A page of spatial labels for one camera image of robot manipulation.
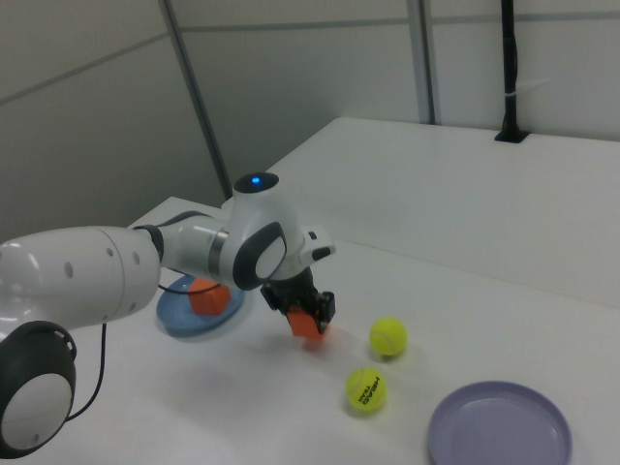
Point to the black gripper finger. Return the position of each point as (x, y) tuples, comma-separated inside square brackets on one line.
[(276, 299), (323, 307)]

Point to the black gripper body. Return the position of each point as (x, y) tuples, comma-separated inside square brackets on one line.
[(298, 288)]

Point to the orange foam cube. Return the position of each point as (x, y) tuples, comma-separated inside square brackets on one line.
[(208, 300), (304, 330)]

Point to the plain yellow tennis ball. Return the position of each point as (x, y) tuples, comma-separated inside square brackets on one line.
[(387, 336)]

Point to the yellow tennis ball black print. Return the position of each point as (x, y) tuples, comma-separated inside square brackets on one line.
[(361, 387)]

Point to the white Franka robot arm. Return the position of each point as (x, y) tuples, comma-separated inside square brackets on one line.
[(97, 276)]

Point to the blue plate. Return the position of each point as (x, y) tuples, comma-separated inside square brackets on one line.
[(176, 315)]

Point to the purple plate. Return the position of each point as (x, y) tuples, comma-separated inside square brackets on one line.
[(499, 431)]

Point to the black pole with base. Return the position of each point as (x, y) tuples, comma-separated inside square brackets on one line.
[(508, 72)]

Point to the grey partition post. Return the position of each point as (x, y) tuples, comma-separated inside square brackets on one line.
[(195, 97), (424, 63)]

